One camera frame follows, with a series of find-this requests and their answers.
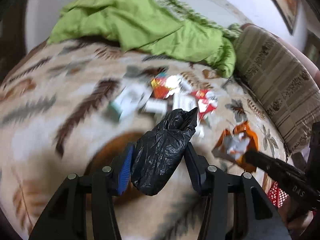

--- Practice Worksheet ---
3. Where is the black plastic garbage bag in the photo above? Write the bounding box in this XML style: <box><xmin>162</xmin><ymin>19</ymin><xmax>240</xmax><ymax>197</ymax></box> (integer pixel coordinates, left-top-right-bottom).
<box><xmin>130</xmin><ymin>107</ymin><xmax>199</xmax><ymax>197</ymax></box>

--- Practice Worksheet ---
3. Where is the teal cartoon snack packet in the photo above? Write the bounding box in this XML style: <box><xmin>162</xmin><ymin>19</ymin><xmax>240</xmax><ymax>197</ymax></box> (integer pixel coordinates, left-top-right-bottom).
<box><xmin>105</xmin><ymin>86</ymin><xmax>148</xmax><ymax>124</ymax></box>

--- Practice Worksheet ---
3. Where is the person's right hand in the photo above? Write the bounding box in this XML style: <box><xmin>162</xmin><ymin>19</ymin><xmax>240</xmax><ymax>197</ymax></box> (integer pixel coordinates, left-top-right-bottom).
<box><xmin>279</xmin><ymin>200</ymin><xmax>316</xmax><ymax>232</ymax></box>

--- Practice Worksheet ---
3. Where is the green blanket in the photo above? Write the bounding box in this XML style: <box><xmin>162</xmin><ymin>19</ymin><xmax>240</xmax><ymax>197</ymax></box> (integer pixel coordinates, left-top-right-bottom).
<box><xmin>46</xmin><ymin>0</ymin><xmax>237</xmax><ymax>78</ymax></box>

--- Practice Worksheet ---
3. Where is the beige leaf-printed blanket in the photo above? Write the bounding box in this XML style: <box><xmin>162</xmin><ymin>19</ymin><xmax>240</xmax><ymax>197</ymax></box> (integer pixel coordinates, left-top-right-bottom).
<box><xmin>0</xmin><ymin>39</ymin><xmax>290</xmax><ymax>240</ymax></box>

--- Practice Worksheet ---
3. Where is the shiny red box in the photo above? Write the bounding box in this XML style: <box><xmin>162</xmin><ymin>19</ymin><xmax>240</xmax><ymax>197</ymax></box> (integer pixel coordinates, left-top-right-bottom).
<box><xmin>150</xmin><ymin>72</ymin><xmax>175</xmax><ymax>99</ymax></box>

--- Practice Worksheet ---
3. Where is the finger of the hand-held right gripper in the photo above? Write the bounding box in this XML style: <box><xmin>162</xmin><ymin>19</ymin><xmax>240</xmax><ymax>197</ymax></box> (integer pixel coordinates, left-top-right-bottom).
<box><xmin>244</xmin><ymin>150</ymin><xmax>307</xmax><ymax>182</ymax></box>

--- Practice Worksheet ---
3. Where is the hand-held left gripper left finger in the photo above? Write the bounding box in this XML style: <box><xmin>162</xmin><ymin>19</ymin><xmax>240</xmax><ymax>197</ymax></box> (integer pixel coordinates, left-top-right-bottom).
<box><xmin>29</xmin><ymin>142</ymin><xmax>135</xmax><ymax>240</ymax></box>

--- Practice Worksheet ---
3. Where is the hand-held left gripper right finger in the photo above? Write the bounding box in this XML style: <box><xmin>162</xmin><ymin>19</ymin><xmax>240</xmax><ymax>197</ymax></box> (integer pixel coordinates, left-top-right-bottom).
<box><xmin>184</xmin><ymin>142</ymin><xmax>292</xmax><ymax>240</ymax></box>

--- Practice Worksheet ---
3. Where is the red and white packet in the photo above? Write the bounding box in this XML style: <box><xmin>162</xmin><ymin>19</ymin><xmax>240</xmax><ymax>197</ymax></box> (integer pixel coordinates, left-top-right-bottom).
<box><xmin>191</xmin><ymin>89</ymin><xmax>218</xmax><ymax>120</ymax></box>

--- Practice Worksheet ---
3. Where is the framed wall picture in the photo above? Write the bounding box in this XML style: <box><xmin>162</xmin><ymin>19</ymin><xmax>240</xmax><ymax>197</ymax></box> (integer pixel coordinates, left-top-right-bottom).
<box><xmin>257</xmin><ymin>0</ymin><xmax>300</xmax><ymax>35</ymax></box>

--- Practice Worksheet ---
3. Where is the crumpled white foil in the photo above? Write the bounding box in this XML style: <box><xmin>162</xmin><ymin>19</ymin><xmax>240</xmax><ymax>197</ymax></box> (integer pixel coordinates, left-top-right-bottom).
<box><xmin>166</xmin><ymin>76</ymin><xmax>191</xmax><ymax>93</ymax></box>

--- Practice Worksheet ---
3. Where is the orange torn wrapper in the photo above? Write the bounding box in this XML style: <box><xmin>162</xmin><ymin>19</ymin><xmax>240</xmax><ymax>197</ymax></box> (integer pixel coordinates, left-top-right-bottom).
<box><xmin>212</xmin><ymin>132</ymin><xmax>252</xmax><ymax>165</ymax></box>

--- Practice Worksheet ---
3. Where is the striped olive sofa cushion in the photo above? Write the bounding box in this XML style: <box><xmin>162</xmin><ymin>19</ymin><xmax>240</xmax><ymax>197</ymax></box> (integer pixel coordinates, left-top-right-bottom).
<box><xmin>234</xmin><ymin>25</ymin><xmax>320</xmax><ymax>153</ymax></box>

